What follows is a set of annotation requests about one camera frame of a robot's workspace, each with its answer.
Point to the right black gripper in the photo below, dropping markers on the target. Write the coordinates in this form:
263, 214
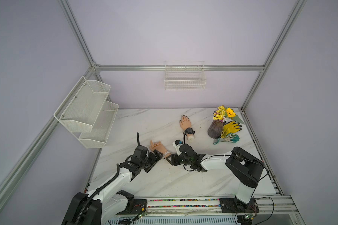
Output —
174, 157

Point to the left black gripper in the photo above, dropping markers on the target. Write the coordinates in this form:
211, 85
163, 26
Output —
157, 156

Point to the mannequin hand with white band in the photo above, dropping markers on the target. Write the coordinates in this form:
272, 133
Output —
157, 146

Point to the black wrist watch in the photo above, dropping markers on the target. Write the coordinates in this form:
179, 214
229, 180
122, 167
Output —
189, 131

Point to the mannequin hand with dark nails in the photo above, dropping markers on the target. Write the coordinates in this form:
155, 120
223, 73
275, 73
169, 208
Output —
184, 124

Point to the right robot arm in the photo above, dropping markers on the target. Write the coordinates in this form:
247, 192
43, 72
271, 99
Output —
244, 166

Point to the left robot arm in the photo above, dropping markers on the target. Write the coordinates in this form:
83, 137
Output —
107, 188

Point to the purple glass vase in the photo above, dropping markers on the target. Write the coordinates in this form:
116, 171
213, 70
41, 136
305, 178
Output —
215, 129

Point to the teal white work glove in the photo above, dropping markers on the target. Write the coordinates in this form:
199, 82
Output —
231, 138

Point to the artificial flower bouquet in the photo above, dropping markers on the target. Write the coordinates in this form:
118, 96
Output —
226, 115

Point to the white mesh two-tier shelf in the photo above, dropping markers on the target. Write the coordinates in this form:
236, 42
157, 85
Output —
87, 113

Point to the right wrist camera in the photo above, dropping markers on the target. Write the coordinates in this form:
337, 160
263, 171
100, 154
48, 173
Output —
178, 143

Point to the white wire wall basket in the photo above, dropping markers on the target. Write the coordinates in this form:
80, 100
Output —
184, 75

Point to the aluminium frame profiles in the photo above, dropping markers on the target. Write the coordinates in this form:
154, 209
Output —
15, 177

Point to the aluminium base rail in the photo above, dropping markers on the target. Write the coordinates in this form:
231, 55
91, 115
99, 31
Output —
274, 210

